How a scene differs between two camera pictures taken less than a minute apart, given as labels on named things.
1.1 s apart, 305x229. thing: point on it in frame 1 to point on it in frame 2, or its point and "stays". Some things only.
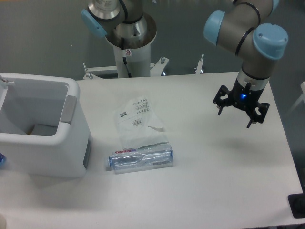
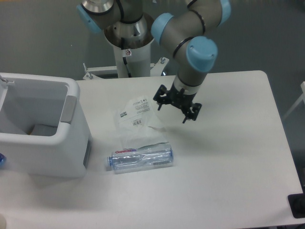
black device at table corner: (297, 202) stays
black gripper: (244, 98) to (178, 99)
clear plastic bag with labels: (138, 125) stays
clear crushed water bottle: (153, 156) stays
